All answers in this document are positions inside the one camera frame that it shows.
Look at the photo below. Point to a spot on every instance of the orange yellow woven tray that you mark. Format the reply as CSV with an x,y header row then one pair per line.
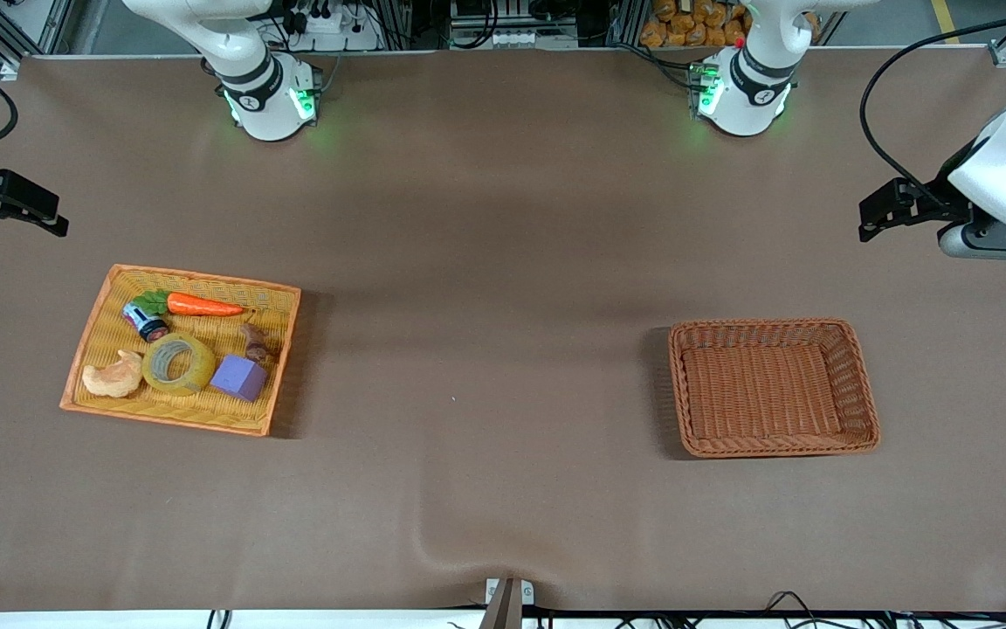
x,y
110,332

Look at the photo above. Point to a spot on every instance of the brown wicker basket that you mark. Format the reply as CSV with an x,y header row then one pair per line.
x,y
761,384

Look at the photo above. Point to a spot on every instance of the white socket box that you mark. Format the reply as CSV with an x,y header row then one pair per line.
x,y
341,33

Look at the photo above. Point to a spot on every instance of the white power strip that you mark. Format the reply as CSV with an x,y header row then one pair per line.
x,y
529,39

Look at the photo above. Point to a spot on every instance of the toy croissant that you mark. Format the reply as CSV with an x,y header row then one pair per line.
x,y
114,377

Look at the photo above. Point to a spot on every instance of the orange toy carrot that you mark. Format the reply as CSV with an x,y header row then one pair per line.
x,y
202,305

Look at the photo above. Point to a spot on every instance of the small blue can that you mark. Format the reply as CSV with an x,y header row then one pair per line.
x,y
145,321

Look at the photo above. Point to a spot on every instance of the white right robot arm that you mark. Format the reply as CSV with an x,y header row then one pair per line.
x,y
251,79

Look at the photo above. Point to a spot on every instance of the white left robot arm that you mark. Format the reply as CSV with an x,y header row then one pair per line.
x,y
1005,166

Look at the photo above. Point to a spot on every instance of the small brown figurine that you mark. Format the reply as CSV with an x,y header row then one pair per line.
x,y
255,342

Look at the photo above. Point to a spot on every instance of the purple cube block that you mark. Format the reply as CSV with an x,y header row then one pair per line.
x,y
239,376

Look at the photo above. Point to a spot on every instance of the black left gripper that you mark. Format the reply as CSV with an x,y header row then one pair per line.
x,y
946,208

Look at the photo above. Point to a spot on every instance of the metal table edge bracket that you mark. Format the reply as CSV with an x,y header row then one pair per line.
x,y
510,603

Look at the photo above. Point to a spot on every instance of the bag of orange snacks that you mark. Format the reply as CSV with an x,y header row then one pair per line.
x,y
695,22

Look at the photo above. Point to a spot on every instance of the yellow tape roll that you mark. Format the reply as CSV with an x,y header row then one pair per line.
x,y
164,376

